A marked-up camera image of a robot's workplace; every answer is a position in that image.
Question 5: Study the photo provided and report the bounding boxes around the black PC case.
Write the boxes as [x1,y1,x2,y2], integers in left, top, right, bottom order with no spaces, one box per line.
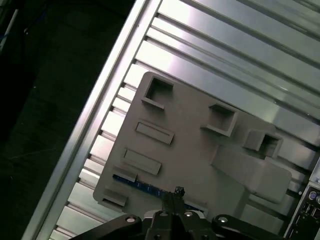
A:
[284,156,320,240]

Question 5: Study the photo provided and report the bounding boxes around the grey parts rack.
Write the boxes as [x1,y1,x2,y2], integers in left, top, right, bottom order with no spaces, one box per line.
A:
[92,71,293,218]

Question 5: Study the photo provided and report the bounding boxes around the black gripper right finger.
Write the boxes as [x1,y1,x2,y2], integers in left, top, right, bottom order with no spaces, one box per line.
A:
[174,186,286,240]

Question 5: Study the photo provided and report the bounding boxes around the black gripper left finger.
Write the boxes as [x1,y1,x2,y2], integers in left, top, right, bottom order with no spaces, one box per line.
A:
[72,191,179,240]

